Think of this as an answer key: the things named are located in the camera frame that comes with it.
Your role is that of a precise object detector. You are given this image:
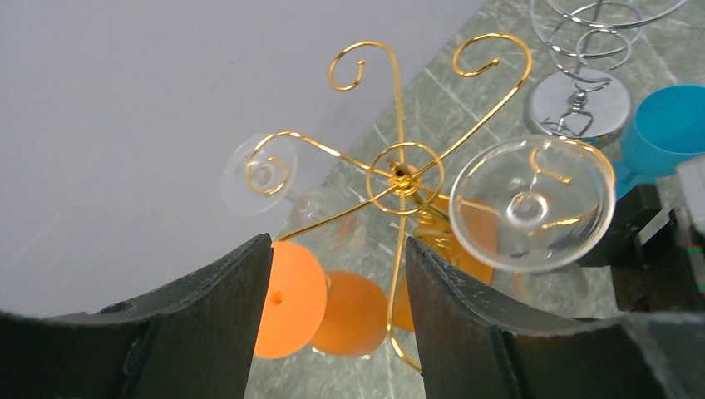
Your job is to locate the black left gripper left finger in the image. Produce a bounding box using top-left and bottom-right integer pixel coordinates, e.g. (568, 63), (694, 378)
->
(1, 234), (273, 398)

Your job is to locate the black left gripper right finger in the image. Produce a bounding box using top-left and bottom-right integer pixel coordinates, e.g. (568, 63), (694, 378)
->
(406, 238), (704, 398)

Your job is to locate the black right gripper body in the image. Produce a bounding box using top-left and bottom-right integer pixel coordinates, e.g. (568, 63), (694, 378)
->
(578, 184), (704, 312)

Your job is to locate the orange plastic goblet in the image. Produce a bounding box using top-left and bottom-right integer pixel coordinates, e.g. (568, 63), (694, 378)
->
(254, 241), (387, 359)

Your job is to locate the clear pink tinted glass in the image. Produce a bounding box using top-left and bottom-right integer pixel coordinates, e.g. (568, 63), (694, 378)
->
(448, 135), (617, 309)

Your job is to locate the gold wire glass rack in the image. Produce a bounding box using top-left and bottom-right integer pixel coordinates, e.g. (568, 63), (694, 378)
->
(244, 32), (617, 373)

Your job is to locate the clear wine glass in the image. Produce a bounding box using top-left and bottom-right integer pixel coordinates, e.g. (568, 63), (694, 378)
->
(219, 134), (367, 257)

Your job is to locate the blue plastic goblet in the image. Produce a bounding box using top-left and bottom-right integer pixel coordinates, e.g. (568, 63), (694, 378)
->
(612, 85), (704, 199)

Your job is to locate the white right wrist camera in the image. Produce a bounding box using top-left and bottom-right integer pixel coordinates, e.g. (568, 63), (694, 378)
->
(676, 154), (704, 236)

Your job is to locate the chrome wire glass rack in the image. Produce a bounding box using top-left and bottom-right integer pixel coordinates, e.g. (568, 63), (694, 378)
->
(525, 1), (685, 147)

